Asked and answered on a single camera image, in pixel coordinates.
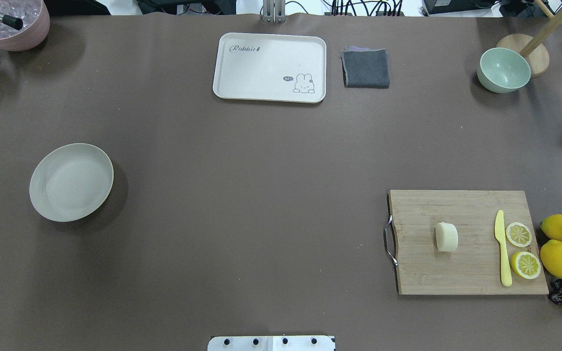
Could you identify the white steamed bun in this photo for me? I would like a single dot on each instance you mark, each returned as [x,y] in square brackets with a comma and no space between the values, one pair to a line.
[447,237]

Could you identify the wooden cutting board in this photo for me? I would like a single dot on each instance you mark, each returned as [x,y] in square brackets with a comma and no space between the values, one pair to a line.
[473,268]

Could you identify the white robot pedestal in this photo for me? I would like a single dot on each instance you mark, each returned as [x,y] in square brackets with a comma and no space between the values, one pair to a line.
[273,343]

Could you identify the aluminium frame post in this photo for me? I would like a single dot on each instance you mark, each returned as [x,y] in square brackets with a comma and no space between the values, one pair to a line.
[273,11]

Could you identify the lemon half slice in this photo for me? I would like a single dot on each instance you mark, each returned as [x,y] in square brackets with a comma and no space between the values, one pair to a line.
[526,265]
[519,235]

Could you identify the mint green bowl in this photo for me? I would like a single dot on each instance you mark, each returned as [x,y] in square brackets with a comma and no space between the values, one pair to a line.
[501,70]

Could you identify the cream rabbit tray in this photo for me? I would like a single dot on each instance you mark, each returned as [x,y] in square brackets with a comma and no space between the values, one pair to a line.
[270,67]

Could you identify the beige round plate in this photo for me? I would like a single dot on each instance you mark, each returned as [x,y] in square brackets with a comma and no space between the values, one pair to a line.
[71,182]

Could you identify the yellow plastic knife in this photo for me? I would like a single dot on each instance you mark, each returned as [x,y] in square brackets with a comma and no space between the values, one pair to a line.
[500,236]

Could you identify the wooden mug tree stand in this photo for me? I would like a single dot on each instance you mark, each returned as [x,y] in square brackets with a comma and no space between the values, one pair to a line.
[530,48]

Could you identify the pink bowl with ice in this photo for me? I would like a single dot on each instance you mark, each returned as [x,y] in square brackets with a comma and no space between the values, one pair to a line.
[24,24]

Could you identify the lemon half slice lower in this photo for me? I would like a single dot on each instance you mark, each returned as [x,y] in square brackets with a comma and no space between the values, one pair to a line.
[526,265]

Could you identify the dark grey folded cloth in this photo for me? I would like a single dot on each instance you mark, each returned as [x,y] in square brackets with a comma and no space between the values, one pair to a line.
[365,67]

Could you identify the dark cherries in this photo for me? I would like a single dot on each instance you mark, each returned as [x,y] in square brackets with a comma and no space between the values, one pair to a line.
[556,291]

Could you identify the lemon half slice upper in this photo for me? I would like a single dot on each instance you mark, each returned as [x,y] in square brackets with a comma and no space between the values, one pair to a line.
[519,235]

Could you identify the yellow lemon near lime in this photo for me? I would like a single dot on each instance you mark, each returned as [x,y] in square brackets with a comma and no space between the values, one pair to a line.
[551,257]

